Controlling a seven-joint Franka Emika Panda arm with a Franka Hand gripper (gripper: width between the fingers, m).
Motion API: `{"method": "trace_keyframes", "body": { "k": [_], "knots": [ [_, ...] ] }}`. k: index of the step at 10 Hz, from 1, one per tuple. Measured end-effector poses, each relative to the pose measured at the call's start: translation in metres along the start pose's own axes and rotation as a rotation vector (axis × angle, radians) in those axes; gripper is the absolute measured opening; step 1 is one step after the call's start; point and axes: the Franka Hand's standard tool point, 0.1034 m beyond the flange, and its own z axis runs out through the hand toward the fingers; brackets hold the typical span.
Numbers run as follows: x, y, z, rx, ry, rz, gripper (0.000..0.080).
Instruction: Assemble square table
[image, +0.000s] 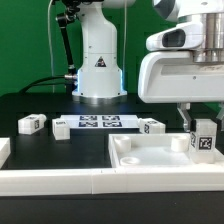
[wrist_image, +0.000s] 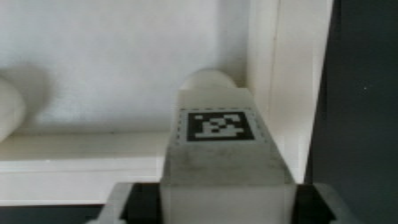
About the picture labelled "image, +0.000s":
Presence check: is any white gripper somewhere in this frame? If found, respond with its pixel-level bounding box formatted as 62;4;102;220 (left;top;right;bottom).
138;21;224;132

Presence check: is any white square tabletop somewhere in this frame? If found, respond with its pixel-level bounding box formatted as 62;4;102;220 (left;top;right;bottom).
108;133;224;170

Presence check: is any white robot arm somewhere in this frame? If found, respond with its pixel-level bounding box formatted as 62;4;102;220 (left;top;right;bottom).
55;0;224;131

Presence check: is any white front fence wall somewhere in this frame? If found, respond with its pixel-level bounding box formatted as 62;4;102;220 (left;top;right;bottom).
0;166;224;196

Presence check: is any white fence wall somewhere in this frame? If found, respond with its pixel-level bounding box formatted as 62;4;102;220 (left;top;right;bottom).
0;166;224;196
0;138;11;169

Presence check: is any white marker base plate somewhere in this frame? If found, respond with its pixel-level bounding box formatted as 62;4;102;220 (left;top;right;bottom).
61;115;138;129

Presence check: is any black cable bundle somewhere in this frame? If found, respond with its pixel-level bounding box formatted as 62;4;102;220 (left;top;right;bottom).
19;75;78;94

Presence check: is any white thin cable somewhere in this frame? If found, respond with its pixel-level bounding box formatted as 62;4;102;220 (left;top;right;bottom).
47;0;56;94

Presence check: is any white left fence wall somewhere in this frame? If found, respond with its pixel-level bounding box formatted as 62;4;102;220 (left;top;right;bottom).
0;138;11;169

